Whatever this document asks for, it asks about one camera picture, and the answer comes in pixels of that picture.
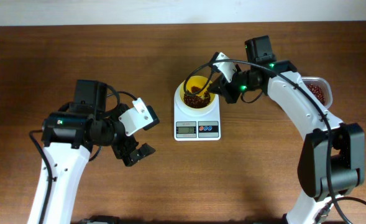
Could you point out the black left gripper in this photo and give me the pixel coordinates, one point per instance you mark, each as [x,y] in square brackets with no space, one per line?
[122,152]

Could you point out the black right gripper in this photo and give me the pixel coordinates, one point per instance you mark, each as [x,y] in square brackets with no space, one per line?
[226,89]

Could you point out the yellow plastic measuring scoop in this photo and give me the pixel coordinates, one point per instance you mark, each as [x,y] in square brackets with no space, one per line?
[206,96]

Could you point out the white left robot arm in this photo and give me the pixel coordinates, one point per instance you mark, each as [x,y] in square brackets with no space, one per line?
[68,138]

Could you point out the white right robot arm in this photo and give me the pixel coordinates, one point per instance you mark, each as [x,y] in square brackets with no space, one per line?
[332,161]

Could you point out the yellow plastic bowl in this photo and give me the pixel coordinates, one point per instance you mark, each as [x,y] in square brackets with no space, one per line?
[193,85]

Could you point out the red beans in bowl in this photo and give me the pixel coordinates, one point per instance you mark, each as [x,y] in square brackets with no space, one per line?
[194,101]

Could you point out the white digital kitchen scale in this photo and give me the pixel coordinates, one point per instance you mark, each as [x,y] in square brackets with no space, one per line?
[196,124]

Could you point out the clear plastic bean container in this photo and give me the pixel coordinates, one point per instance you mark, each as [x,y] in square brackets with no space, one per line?
[325,87]

